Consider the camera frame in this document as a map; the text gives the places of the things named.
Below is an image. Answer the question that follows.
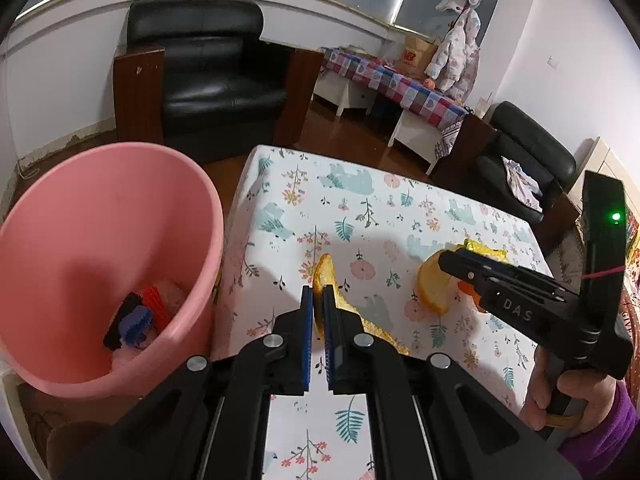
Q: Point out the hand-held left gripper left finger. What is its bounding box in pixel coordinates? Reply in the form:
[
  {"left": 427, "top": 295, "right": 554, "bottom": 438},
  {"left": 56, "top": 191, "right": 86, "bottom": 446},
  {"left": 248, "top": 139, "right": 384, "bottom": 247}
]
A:
[{"left": 57, "top": 285, "right": 316, "bottom": 480}]

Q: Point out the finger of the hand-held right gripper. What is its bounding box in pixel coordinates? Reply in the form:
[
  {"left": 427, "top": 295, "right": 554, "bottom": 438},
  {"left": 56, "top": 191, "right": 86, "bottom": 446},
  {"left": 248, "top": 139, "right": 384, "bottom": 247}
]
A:
[
  {"left": 439, "top": 250, "right": 599, "bottom": 349},
  {"left": 454, "top": 247, "right": 577, "bottom": 294}
]

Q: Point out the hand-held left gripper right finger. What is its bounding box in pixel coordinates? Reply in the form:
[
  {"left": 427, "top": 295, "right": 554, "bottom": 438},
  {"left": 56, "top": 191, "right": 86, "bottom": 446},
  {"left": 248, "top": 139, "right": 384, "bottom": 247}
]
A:
[{"left": 322, "top": 285, "right": 583, "bottom": 480}]

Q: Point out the orange peel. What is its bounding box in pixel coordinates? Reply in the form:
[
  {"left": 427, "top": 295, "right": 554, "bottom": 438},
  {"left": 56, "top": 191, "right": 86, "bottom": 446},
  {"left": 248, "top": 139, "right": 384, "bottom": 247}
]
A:
[{"left": 417, "top": 249, "right": 463, "bottom": 316}]

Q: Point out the banana peel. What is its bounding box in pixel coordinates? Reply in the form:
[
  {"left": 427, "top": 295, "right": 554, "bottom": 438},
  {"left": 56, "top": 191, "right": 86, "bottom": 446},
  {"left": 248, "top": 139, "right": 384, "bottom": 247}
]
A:
[{"left": 312, "top": 253, "right": 411, "bottom": 356}]

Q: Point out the red ribbed packet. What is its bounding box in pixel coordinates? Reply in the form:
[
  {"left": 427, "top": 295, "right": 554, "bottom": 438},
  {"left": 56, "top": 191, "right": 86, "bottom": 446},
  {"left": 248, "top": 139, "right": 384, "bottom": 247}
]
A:
[{"left": 140, "top": 285, "right": 173, "bottom": 333}]

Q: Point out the blue packet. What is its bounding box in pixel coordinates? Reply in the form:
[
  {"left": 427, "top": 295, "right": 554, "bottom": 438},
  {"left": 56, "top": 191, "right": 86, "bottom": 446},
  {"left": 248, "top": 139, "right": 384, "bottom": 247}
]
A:
[{"left": 119, "top": 305, "right": 153, "bottom": 347}]

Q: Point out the black wrapper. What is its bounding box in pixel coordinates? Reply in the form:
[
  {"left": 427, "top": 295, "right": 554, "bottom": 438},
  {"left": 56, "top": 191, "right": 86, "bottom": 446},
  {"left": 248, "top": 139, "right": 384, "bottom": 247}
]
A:
[{"left": 102, "top": 292, "right": 144, "bottom": 352}]

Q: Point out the pink plastic bucket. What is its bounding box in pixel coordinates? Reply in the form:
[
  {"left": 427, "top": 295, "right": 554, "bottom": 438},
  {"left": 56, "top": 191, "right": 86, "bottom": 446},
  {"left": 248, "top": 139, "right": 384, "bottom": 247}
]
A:
[{"left": 0, "top": 142, "right": 225, "bottom": 401}]

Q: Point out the person's right forearm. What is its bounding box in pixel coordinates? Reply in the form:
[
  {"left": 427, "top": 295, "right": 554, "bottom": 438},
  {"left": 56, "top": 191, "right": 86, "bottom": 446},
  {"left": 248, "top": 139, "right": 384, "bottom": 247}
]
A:
[{"left": 557, "top": 380, "right": 640, "bottom": 478}]

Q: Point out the person's right hand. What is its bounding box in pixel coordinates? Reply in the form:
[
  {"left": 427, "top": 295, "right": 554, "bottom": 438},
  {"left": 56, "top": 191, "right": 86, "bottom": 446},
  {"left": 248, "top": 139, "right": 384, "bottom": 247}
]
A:
[{"left": 520, "top": 346, "right": 621, "bottom": 434}]

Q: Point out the yellow plastic bag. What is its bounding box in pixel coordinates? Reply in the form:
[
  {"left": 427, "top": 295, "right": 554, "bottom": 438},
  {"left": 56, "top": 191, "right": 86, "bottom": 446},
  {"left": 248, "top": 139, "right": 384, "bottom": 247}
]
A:
[{"left": 462, "top": 239, "right": 513, "bottom": 267}]

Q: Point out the grey patterned cloth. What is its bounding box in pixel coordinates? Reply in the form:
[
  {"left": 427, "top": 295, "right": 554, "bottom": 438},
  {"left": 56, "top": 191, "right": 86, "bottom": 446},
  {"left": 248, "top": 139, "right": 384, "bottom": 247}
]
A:
[{"left": 547, "top": 220, "right": 586, "bottom": 291}]

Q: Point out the colourful printed box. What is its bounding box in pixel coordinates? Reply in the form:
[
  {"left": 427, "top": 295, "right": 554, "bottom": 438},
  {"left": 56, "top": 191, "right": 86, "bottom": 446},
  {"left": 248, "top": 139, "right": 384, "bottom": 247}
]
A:
[{"left": 620, "top": 207, "right": 640, "bottom": 341}]

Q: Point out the orange packet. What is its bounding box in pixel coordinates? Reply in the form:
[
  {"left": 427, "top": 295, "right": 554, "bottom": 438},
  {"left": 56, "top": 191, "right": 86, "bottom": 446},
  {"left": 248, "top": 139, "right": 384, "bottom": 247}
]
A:
[{"left": 457, "top": 280, "right": 488, "bottom": 313}]

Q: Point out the floral cloth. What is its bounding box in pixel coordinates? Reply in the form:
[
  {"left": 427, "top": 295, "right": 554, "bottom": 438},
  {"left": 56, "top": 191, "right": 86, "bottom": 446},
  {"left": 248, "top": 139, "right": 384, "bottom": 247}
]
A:
[{"left": 501, "top": 156, "right": 543, "bottom": 212}]

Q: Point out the cream wooden board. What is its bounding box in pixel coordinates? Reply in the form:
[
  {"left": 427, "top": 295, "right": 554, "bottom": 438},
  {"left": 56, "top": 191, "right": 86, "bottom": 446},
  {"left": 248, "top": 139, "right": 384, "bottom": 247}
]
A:
[{"left": 567, "top": 137, "right": 633, "bottom": 211}]

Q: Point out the floral printed tablecloth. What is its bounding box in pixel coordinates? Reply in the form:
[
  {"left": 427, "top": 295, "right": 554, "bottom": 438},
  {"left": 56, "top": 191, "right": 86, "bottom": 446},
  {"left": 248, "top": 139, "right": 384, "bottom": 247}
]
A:
[{"left": 212, "top": 145, "right": 556, "bottom": 480}]

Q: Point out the black leather armchair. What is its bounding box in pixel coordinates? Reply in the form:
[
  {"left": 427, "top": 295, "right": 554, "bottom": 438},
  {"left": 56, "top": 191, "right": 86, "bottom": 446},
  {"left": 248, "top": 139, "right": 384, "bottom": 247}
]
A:
[
  {"left": 112, "top": 0, "right": 326, "bottom": 163},
  {"left": 430, "top": 101, "right": 581, "bottom": 256}
]

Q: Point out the white side table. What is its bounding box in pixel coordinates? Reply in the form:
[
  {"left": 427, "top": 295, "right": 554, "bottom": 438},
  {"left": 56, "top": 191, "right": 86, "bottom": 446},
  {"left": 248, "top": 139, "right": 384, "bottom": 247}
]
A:
[{"left": 312, "top": 71, "right": 453, "bottom": 177}]

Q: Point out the checked tablecloth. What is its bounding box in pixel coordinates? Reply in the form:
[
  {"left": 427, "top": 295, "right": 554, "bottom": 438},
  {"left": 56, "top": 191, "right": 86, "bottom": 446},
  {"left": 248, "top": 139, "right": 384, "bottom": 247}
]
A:
[{"left": 320, "top": 47, "right": 471, "bottom": 161}]

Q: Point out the hanging floral jacket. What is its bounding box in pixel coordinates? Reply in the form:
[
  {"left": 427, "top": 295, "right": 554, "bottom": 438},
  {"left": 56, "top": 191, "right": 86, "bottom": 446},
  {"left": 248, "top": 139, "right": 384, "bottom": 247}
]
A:
[{"left": 425, "top": 5, "right": 482, "bottom": 101}]

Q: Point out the cardboard box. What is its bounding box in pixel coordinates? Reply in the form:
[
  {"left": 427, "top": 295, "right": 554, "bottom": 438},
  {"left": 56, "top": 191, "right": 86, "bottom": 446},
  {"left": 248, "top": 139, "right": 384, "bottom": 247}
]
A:
[{"left": 397, "top": 35, "right": 441, "bottom": 81}]

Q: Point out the white stool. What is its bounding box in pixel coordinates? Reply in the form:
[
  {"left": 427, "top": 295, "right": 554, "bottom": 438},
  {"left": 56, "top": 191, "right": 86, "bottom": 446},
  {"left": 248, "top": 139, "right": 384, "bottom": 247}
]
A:
[{"left": 0, "top": 360, "right": 56, "bottom": 480}]

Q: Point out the pink string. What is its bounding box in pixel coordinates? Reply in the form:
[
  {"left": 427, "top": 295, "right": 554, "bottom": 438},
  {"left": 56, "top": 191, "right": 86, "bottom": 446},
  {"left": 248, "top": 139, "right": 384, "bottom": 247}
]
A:
[{"left": 580, "top": 267, "right": 626, "bottom": 281}]

